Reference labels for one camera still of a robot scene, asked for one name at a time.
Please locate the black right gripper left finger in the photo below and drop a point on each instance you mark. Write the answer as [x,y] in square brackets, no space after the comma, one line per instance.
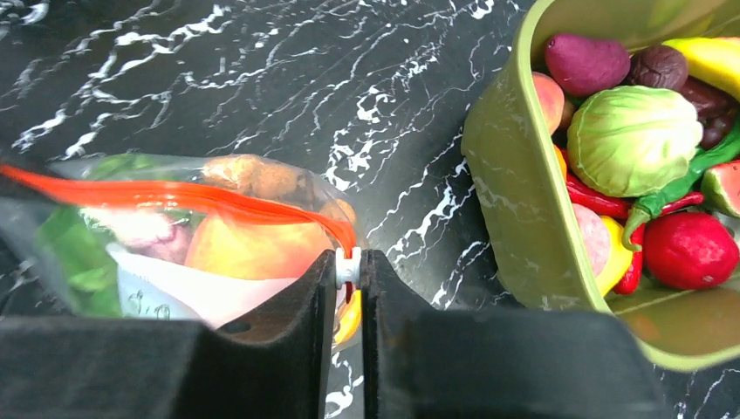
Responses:
[72,367]

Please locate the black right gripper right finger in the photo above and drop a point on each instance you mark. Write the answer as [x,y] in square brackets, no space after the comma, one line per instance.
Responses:
[420,362]

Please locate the green lettuce toy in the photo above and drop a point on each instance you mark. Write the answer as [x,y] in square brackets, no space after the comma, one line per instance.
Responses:
[89,274]

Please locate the pink sweet potato toy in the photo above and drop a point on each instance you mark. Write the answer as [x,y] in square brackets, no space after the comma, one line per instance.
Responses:
[146,232]

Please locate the orange pumpkin toy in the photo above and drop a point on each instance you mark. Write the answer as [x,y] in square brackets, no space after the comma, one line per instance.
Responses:
[224,245]

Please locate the clear zip top bag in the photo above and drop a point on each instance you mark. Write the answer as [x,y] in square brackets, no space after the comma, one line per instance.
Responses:
[150,287]

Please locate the brown nuts cluster toy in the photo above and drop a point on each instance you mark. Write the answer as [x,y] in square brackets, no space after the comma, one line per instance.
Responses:
[253,175]

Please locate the yellow bell pepper toy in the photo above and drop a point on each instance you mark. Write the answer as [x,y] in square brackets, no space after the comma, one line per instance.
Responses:
[348,319]

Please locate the olive green plastic bin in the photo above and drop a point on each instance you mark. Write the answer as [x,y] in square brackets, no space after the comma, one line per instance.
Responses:
[528,214]

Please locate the red chili pepper toy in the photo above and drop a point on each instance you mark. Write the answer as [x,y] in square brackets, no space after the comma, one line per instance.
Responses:
[614,207]

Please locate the pink peach toy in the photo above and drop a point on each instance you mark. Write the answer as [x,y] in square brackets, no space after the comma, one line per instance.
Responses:
[551,100]

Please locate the green cabbage toy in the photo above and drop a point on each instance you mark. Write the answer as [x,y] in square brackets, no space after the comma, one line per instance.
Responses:
[631,141]

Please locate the dark red beet toy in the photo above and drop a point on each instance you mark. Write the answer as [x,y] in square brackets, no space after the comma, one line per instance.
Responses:
[583,66]

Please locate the watermelon slice toy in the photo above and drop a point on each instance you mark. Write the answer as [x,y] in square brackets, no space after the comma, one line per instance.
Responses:
[720,188]

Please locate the green chili pepper toy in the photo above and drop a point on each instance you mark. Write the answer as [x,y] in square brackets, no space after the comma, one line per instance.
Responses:
[649,207]

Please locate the dark brown round toy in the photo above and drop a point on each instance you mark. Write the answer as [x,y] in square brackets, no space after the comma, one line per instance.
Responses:
[658,66]

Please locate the dark red dates toy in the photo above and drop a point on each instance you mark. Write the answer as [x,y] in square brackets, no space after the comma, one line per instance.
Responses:
[715,108]

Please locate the yellow banana toy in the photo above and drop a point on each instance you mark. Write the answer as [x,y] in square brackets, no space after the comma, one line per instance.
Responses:
[714,61]

